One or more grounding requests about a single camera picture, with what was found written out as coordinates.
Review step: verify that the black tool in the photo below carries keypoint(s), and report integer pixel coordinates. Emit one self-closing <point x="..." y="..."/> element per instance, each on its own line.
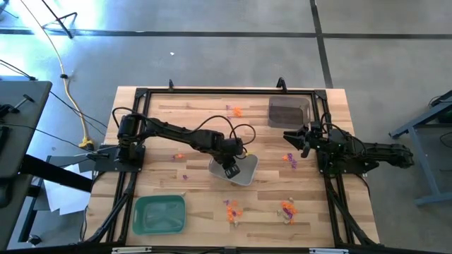
<point x="7" y="110"/>

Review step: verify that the dark grey side table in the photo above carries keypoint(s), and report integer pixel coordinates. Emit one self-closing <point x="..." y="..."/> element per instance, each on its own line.
<point x="24" y="116"/>

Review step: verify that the black tripod stand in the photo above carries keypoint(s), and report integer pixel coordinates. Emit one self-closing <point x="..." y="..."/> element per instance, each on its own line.
<point x="57" y="19"/>

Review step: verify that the white paper sheets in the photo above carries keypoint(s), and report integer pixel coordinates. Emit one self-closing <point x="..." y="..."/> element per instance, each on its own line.
<point x="67" y="201"/>

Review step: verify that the black caster wheel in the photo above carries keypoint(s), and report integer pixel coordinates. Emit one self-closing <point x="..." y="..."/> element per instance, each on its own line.
<point x="34" y="240"/>

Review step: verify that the black frame clamp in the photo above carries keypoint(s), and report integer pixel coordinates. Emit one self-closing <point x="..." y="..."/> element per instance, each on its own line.
<point x="171" y="84"/>
<point x="281" y="83"/>

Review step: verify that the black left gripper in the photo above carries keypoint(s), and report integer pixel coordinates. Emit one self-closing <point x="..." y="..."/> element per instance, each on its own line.
<point x="229" y="159"/>

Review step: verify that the white metal bracket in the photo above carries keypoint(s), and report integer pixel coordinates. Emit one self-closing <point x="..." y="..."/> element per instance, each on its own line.
<point x="131" y="249"/>
<point x="328" y="251"/>

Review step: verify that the green plastic bin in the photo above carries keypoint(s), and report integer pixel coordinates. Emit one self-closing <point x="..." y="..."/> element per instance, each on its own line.
<point x="159" y="215"/>

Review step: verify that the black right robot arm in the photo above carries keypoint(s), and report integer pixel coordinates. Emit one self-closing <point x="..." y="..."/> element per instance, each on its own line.
<point x="381" y="155"/>

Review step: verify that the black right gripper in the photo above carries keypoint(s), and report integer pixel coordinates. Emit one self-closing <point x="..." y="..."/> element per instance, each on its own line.
<point x="315" y="142"/>

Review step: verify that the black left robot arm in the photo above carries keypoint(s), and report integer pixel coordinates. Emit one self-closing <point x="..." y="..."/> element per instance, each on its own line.
<point x="176" y="134"/>

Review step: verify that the blue metal table frame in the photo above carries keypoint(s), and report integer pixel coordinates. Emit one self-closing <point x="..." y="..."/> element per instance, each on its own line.
<point x="423" y="166"/>

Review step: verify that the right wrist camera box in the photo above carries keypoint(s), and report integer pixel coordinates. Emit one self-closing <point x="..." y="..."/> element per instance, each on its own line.
<point x="315" y="127"/>

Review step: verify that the translucent grey plastic bin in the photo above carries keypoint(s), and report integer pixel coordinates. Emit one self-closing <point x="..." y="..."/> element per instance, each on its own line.
<point x="287" y="113"/>

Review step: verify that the white plastic bin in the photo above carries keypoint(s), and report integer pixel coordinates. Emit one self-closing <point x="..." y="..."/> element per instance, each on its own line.
<point x="249" y="169"/>

